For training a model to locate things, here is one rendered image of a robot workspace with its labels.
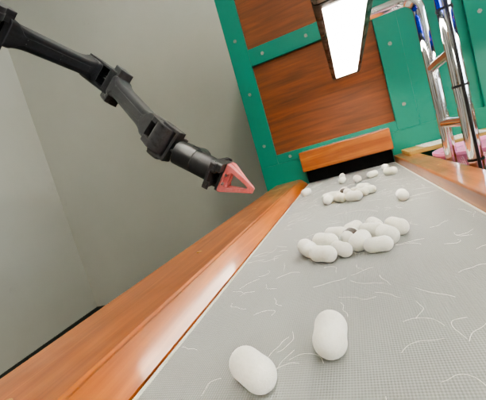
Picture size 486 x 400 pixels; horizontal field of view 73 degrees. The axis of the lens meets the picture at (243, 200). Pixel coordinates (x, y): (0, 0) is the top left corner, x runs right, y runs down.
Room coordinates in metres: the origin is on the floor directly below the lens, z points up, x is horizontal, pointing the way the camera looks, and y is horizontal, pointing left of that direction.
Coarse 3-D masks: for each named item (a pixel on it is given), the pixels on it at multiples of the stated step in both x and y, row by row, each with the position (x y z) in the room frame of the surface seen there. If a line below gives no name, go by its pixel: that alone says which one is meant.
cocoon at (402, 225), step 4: (388, 220) 0.39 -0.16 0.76; (392, 220) 0.39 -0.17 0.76; (396, 220) 0.38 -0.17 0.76; (400, 220) 0.38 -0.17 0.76; (404, 220) 0.38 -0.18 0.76; (388, 224) 0.39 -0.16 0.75; (392, 224) 0.38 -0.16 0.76; (396, 224) 0.38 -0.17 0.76; (400, 224) 0.38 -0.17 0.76; (404, 224) 0.37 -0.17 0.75; (408, 224) 0.38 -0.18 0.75; (396, 228) 0.38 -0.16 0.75; (400, 228) 0.37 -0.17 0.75; (404, 228) 0.37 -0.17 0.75; (408, 228) 0.38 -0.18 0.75; (400, 232) 0.38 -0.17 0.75; (404, 232) 0.37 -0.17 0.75
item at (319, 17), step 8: (312, 0) 0.42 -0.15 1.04; (320, 0) 0.42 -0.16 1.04; (328, 0) 0.43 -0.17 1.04; (336, 0) 0.44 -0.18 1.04; (368, 0) 0.47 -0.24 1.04; (320, 8) 0.45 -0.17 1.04; (368, 8) 0.50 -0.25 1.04; (320, 16) 0.48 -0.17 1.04; (368, 16) 0.53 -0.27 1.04; (320, 24) 0.51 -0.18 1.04; (320, 32) 0.55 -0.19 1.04; (328, 40) 0.60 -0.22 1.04; (328, 48) 0.65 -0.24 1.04; (360, 48) 0.72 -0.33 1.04; (328, 56) 0.71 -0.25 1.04; (360, 56) 0.79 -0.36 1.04; (360, 64) 0.89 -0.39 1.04
